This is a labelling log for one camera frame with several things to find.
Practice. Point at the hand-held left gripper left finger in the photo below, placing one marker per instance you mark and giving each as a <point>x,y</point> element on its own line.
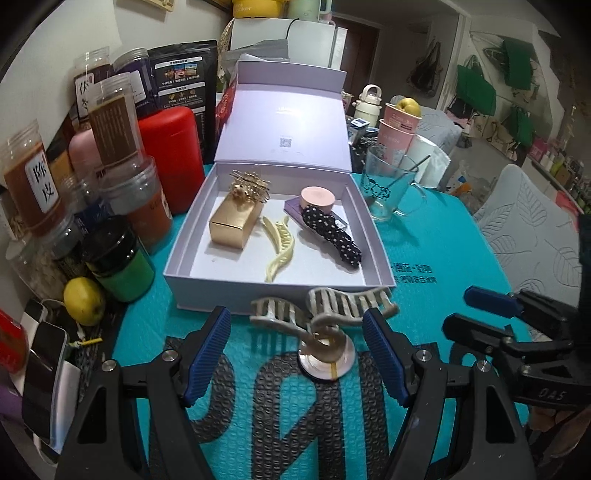
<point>210,357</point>

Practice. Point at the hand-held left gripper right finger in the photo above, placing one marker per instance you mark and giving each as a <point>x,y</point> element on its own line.
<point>385,360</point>

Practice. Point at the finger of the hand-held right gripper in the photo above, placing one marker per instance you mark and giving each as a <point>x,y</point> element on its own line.
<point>491,301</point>
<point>478,330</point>

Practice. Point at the pearl grey hair claw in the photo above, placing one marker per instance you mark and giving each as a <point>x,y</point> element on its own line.
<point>353,300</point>

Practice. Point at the lavender gift box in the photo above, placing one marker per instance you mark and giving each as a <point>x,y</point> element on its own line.
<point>217,263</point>

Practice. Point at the cream hair clip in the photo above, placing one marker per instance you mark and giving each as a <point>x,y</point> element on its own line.
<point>281,258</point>

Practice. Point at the black polka dot hair clip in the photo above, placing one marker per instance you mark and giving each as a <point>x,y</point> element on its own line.
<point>337,240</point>

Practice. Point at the pink round compact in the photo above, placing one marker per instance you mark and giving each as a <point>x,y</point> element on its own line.
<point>317,198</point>

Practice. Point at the pink round disc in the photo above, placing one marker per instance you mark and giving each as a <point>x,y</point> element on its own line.
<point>345,364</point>

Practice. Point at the grey leaf-stitched chair cushion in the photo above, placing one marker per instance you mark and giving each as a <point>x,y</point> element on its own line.
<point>531,230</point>

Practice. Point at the green jar with black lid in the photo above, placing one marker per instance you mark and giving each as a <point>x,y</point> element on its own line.
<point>122,272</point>

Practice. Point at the gold rectangular box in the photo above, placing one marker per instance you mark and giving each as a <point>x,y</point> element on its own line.
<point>231,224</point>

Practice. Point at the yellow lemon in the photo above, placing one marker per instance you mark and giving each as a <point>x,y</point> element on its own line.
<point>83,301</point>

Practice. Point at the shelf of small bottles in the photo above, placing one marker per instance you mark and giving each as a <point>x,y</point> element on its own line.
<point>561,177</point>

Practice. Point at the glass mug with cartoon print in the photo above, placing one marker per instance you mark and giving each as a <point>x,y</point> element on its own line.
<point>383,198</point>

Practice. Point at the white paper roll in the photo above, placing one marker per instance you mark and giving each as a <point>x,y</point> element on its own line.
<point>431,159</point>

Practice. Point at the metal stirring spoon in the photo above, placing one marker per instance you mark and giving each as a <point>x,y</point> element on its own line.
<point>413,167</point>

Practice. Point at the wide clear jar brown contents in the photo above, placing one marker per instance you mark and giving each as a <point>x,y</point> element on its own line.
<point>143,212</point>

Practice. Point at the black smartphone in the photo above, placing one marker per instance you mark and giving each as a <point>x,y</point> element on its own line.
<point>44,383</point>

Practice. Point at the small purple box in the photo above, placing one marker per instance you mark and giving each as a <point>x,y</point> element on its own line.
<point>292,208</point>

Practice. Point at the green tote bag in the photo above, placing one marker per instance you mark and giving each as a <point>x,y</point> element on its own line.
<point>475,87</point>
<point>517,64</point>
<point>524,127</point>

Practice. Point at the grey quilted chair cushion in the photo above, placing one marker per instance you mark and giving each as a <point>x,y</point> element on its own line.
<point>441,129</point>

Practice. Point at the pink paper cup with panda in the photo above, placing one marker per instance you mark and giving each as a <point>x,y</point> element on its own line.
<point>395,141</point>

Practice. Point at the black dotted cloth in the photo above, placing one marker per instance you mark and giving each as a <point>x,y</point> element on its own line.
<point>362,150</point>

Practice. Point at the red jar with black cap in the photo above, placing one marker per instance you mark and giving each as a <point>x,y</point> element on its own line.
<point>11,341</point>

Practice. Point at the red canister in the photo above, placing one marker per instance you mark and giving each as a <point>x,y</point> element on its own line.
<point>173,157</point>

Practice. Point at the small clear jar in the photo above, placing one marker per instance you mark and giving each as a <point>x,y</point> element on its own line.
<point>81,196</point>

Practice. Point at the yellow fruit in cup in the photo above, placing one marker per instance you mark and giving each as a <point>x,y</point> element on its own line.
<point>410,107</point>

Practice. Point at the small white digital timer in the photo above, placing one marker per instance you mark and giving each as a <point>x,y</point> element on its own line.
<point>358,125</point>

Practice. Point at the white water bottle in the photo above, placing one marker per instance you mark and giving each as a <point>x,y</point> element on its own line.
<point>367,104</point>

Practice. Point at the pink bottle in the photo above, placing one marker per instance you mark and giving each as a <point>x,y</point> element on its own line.
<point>83,154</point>

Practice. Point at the dark hanging bag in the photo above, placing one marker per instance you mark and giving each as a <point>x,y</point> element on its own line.
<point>422,71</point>

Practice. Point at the tall jar with brown label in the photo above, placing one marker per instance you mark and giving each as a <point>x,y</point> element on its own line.
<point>115,127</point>

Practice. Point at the jar with white character label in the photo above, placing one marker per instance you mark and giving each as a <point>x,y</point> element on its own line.
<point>30,184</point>

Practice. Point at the red printed packet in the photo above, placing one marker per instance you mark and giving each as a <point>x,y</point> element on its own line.
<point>226,104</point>

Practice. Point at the black stand-up pouch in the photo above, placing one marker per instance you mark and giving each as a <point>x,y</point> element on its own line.
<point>182,76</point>

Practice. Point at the clear jar with purple label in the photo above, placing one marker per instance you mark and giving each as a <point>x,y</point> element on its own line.
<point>134,81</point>

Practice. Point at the clear jar with character label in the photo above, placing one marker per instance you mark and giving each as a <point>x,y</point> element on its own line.
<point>90,92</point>

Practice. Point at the grey plastic bag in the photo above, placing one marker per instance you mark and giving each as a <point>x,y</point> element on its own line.
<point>265,48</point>

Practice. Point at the white refrigerator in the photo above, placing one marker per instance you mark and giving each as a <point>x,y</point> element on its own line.
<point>309,41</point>

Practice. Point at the pale green kettle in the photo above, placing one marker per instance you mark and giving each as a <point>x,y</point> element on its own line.
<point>307,9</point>

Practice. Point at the yellow cooking pot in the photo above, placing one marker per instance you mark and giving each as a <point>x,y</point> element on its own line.
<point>256,8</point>

